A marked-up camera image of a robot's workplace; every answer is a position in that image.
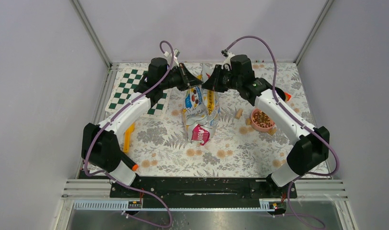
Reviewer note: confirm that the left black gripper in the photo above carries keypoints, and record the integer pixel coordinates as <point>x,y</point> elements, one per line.
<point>188,80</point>

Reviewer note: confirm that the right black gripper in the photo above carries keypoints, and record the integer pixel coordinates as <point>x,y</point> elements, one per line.
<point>213,83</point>

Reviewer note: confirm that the cat food bag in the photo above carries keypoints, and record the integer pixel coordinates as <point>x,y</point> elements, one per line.
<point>201,113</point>

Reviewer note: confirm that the yellow plastic scoop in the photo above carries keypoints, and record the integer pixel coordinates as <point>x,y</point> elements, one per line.
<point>127,138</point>

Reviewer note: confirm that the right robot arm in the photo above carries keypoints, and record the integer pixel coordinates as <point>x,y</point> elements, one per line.
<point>310,144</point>

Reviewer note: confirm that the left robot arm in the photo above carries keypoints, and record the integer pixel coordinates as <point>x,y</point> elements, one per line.
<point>100,143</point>

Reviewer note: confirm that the wooden cork cylinder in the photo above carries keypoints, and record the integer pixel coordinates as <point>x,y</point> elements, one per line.
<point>239,113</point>

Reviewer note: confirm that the pink bowl with kibble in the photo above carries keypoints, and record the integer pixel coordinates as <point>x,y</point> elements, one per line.
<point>261,121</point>

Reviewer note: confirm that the green white chessboard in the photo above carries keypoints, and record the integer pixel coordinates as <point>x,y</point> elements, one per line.
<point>126,81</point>

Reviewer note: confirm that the black empty bowl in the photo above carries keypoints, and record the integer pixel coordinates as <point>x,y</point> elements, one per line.
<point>278,94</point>

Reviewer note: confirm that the floral tablecloth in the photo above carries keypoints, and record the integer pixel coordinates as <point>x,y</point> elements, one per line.
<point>161,147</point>

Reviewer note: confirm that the wooden block near bowl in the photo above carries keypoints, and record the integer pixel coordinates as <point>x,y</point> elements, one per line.
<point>272,131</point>

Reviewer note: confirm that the orange red small object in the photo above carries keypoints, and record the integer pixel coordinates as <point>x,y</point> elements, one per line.
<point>288,97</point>

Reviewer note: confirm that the black marker orange cap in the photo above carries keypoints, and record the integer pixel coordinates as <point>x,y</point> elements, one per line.
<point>129,163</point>

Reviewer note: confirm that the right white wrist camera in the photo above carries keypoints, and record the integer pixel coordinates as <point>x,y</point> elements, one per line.
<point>227,55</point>

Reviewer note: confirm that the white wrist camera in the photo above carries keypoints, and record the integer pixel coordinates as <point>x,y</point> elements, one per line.
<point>172,60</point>
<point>227,55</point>

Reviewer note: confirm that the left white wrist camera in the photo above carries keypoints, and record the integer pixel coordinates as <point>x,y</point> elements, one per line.
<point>172,60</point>

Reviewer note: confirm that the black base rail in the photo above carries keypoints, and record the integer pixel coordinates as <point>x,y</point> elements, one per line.
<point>200,192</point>

